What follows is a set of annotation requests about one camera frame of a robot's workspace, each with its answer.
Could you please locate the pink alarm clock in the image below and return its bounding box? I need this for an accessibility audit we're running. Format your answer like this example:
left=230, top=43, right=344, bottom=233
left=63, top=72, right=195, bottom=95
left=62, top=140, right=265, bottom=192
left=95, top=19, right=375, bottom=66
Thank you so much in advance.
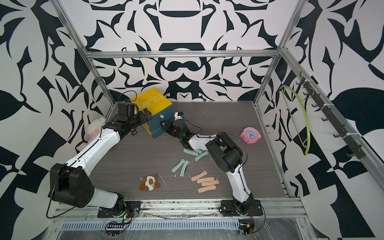
left=240, top=127, right=262, bottom=145

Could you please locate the black wall hook rack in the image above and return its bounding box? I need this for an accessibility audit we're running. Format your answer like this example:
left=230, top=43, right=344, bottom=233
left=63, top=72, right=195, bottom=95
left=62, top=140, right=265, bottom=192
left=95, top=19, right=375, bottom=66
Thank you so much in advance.
left=297, top=72, right=367, bottom=160

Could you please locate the green toy bow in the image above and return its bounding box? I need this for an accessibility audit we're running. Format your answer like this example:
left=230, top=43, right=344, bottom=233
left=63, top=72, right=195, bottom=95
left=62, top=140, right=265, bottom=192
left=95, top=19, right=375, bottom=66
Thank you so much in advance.
left=280, top=85, right=311, bottom=156

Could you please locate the white plush dog pink shirt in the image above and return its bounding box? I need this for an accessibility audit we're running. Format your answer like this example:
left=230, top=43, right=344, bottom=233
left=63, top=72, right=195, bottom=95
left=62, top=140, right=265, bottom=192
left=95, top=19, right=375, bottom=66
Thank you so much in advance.
left=86, top=117, right=107, bottom=145

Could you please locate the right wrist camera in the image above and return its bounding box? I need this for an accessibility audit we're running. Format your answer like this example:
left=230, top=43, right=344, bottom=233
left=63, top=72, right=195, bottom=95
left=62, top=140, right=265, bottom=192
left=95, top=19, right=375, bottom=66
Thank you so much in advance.
left=174, top=112, right=185, bottom=121

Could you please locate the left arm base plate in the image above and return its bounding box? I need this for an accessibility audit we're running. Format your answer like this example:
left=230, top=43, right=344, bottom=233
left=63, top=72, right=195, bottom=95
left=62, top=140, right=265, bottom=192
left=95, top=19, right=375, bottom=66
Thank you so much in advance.
left=97, top=201, right=142, bottom=219

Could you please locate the yellow drawer cabinet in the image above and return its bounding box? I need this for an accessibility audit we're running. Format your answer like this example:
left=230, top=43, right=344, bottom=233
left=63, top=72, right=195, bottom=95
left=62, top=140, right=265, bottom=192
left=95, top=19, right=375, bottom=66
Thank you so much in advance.
left=131, top=87, right=174, bottom=136

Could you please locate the teal top drawer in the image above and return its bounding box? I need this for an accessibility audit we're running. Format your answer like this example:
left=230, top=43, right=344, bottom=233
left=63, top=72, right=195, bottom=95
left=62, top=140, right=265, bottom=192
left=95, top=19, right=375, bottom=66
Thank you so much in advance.
left=142, top=104, right=174, bottom=139

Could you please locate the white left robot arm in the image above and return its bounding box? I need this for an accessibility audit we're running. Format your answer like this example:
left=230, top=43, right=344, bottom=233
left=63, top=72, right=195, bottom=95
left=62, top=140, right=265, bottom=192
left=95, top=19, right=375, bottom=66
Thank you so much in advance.
left=49, top=102, right=152, bottom=212

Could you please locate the brown white plush toy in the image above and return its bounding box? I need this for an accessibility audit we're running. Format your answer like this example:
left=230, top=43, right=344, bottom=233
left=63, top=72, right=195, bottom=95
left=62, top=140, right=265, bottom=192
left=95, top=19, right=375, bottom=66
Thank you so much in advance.
left=139, top=174, right=160, bottom=192

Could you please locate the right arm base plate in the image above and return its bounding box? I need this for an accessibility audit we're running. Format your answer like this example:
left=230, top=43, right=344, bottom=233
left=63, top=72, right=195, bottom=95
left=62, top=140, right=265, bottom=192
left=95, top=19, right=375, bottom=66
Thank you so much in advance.
left=219, top=200, right=264, bottom=217

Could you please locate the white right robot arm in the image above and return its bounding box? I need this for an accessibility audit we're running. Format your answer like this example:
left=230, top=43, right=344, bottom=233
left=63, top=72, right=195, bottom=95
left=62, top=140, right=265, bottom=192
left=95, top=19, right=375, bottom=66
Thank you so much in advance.
left=161, top=119, right=254, bottom=211

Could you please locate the teal fruit knife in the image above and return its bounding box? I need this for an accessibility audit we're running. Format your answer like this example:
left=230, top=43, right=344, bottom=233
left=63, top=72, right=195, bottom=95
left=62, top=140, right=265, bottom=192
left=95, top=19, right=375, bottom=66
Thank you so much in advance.
left=180, top=161, right=189, bottom=177
left=172, top=159, right=185, bottom=173
left=195, top=151, right=209, bottom=162
left=183, top=149, right=199, bottom=157

